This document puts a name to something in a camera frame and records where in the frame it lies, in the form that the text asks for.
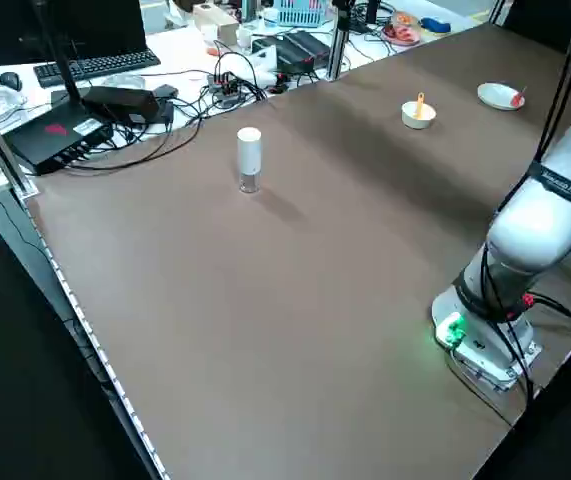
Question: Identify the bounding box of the blue plastic basket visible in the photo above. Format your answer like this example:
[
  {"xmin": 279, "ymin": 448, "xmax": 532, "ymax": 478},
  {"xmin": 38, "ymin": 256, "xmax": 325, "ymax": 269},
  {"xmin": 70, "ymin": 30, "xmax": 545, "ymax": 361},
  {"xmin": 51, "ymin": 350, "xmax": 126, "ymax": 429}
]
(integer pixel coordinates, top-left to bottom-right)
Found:
[{"xmin": 273, "ymin": 0, "xmax": 327, "ymax": 26}]

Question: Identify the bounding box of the white plate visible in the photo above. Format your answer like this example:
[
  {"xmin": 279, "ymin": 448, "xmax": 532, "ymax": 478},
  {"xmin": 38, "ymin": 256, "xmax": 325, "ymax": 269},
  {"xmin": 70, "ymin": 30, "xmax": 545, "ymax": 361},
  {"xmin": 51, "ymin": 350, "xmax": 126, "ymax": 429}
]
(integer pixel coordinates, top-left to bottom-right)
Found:
[{"xmin": 477, "ymin": 82, "xmax": 526, "ymax": 111}]

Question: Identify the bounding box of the pink plate with skewers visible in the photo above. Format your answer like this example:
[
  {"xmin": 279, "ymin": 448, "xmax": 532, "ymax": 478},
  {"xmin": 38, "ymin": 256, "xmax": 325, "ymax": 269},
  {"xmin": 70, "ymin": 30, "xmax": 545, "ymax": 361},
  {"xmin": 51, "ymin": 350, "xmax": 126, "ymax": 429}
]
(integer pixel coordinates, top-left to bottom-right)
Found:
[{"xmin": 382, "ymin": 22, "xmax": 422, "ymax": 46}]

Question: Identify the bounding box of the black keyboard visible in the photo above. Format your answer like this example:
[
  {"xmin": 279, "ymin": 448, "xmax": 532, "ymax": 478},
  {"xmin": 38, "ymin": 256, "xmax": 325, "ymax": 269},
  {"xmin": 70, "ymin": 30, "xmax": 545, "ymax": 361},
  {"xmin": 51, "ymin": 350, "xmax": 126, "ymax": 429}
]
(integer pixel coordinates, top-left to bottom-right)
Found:
[{"xmin": 33, "ymin": 51, "xmax": 162, "ymax": 89}]

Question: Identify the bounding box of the aluminium frame post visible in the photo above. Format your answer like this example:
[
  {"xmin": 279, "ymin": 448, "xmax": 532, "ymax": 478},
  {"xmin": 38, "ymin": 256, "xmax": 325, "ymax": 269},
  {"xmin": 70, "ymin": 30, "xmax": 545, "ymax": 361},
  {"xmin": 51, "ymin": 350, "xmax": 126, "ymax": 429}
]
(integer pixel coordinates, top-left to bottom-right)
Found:
[{"xmin": 328, "ymin": 0, "xmax": 354, "ymax": 81}]

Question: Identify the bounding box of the white bowl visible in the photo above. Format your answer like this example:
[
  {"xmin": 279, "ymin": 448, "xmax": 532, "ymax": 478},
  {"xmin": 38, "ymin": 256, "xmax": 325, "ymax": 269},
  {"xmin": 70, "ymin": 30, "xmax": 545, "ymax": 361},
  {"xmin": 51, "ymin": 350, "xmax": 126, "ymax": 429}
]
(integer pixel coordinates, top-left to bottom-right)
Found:
[{"xmin": 401, "ymin": 101, "xmax": 438, "ymax": 130}]

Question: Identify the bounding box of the black adapter box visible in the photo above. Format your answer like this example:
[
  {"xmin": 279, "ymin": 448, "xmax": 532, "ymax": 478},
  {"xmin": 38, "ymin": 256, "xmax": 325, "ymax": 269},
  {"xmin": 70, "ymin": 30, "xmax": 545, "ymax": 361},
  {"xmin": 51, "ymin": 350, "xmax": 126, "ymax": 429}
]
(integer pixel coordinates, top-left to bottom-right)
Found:
[{"xmin": 82, "ymin": 85, "xmax": 161, "ymax": 124}]

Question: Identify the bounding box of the black router box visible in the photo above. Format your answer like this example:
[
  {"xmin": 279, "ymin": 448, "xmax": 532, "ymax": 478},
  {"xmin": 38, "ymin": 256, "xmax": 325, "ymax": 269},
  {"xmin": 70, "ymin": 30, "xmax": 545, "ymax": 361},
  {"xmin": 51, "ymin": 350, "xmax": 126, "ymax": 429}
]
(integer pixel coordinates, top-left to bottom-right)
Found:
[{"xmin": 3, "ymin": 47, "xmax": 115, "ymax": 176}]

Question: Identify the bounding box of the black power supply unit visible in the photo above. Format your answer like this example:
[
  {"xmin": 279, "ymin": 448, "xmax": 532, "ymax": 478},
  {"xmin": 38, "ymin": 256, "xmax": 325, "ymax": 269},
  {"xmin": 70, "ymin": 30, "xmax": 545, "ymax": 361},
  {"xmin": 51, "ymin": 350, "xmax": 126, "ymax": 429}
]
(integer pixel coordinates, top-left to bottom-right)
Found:
[{"xmin": 252, "ymin": 30, "xmax": 334, "ymax": 64}]

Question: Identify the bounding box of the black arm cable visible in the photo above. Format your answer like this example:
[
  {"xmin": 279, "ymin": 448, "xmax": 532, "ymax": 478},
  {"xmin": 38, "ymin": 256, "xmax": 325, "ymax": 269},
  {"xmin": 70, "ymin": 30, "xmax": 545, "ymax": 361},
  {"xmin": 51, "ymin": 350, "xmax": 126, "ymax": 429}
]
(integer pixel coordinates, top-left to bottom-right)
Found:
[{"xmin": 444, "ymin": 19, "xmax": 571, "ymax": 426}]

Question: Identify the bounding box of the usb hub with plugs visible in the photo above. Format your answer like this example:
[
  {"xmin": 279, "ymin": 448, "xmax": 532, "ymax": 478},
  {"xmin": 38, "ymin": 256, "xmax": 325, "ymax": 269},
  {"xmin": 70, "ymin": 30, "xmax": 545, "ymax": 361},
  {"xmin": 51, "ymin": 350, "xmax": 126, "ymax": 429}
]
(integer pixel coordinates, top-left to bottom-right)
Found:
[{"xmin": 207, "ymin": 72, "xmax": 246, "ymax": 104}]

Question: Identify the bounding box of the black monitor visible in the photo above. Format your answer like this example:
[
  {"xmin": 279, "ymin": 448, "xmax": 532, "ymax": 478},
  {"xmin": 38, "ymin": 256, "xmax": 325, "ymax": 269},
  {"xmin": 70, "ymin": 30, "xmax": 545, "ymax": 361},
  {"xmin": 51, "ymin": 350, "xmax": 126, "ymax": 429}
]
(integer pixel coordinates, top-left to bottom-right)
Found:
[{"xmin": 0, "ymin": 0, "xmax": 149, "ymax": 66}]

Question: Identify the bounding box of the cardboard box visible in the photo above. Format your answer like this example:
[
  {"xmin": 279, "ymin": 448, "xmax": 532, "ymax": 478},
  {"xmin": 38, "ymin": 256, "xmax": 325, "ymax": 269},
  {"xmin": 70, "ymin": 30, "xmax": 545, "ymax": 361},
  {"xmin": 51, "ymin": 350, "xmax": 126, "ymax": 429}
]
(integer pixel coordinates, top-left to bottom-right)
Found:
[{"xmin": 193, "ymin": 3, "xmax": 240, "ymax": 44}]

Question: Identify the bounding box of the black table cable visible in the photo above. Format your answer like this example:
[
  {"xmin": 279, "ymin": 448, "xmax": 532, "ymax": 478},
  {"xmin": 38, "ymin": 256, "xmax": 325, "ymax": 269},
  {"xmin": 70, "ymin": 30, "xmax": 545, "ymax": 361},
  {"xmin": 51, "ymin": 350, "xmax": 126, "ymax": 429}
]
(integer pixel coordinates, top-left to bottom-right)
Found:
[{"xmin": 67, "ymin": 107, "xmax": 205, "ymax": 172}]

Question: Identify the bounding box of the white oil pot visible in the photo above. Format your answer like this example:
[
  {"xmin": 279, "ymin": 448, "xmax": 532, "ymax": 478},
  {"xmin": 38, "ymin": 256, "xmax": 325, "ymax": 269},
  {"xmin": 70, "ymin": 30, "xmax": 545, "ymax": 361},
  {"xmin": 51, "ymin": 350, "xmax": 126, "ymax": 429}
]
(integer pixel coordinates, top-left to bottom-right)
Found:
[{"xmin": 236, "ymin": 127, "xmax": 263, "ymax": 195}]

